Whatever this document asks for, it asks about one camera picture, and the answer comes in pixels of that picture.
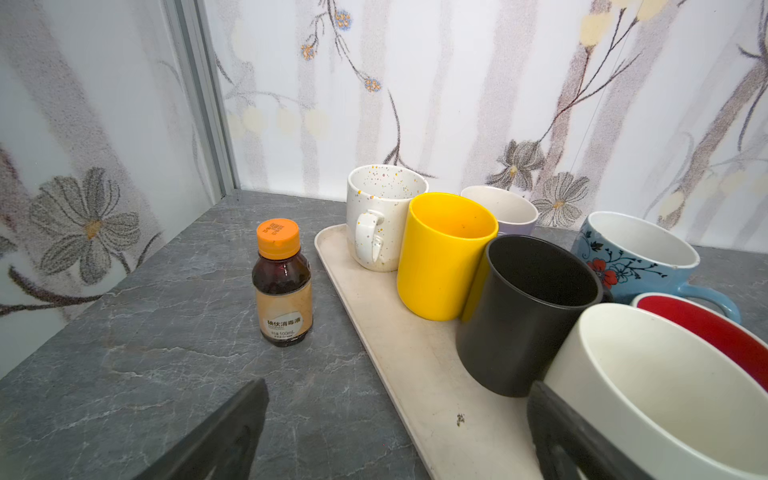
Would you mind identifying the white mug red interior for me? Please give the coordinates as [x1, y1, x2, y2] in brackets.
[631, 293, 768, 390]

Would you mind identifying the brown bottle orange cap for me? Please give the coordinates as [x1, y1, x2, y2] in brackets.
[252, 218, 313, 347]

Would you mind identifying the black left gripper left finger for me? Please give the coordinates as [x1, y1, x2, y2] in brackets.
[137, 379, 269, 479]

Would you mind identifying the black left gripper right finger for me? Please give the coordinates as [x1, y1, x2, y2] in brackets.
[526, 381, 650, 479]

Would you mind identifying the lavender white cup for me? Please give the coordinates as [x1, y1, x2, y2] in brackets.
[460, 185, 539, 236]

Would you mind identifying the blue floral mug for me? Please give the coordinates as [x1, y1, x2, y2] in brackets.
[571, 211, 741, 324]

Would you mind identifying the white speckled mug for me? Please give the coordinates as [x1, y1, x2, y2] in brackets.
[346, 164, 429, 272]

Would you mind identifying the beige plastic tray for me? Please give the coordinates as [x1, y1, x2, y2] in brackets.
[314, 224, 542, 479]

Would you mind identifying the yellow cup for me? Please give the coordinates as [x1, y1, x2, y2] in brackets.
[397, 192, 499, 321]

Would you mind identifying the plain white mug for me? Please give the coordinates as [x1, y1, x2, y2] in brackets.
[544, 303, 767, 479]

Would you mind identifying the black cup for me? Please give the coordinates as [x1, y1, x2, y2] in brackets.
[456, 235, 603, 397]

